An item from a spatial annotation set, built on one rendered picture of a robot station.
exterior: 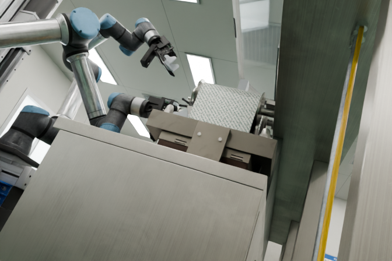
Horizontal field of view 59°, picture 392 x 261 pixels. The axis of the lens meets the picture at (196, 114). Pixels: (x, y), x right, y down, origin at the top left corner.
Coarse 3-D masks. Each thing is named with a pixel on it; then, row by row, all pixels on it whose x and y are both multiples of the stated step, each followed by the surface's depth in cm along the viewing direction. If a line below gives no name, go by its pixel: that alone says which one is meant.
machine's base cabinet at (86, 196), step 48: (96, 144) 100; (48, 192) 95; (96, 192) 93; (144, 192) 91; (192, 192) 89; (240, 192) 87; (0, 240) 91; (48, 240) 89; (96, 240) 87; (144, 240) 85; (192, 240) 83; (240, 240) 81
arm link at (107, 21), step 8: (104, 16) 157; (112, 16) 158; (104, 24) 156; (112, 24) 157; (120, 24) 160; (104, 32) 160; (112, 32) 159; (120, 32) 160; (96, 40) 165; (104, 40) 166; (88, 48) 172; (64, 56) 179; (64, 64) 184
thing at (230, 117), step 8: (200, 104) 131; (208, 104) 131; (216, 104) 130; (192, 112) 130; (200, 112) 129; (208, 112) 129; (216, 112) 128; (224, 112) 128; (232, 112) 127; (240, 112) 127; (248, 112) 126; (200, 120) 128; (208, 120) 127; (216, 120) 127; (224, 120) 126; (232, 120) 126; (240, 120) 125; (248, 120) 125; (232, 128) 124; (240, 128) 124; (248, 128) 123
